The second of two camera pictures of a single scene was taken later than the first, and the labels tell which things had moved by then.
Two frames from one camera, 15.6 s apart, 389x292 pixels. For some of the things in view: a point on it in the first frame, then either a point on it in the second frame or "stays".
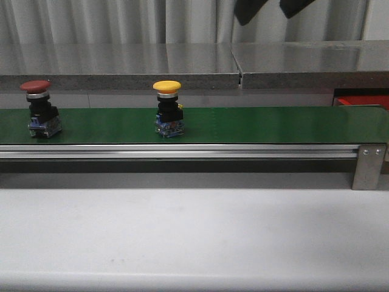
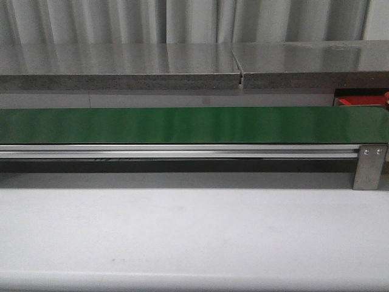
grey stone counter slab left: [119, 66] stays
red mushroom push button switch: [45, 120] to [386, 95]
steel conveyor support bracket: [368, 168] stays
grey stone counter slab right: [313, 65] stays
